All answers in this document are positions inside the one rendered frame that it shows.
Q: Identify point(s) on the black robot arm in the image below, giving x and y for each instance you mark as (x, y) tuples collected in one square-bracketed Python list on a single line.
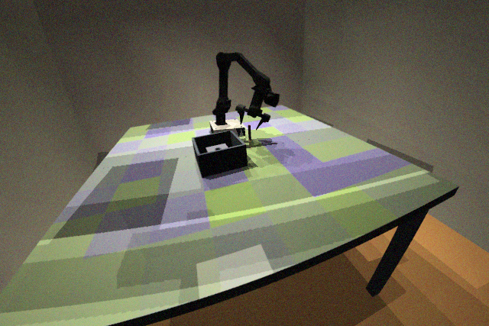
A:
[(262, 90)]

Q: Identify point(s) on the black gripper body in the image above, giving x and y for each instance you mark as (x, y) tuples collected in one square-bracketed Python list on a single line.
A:
[(241, 108)]

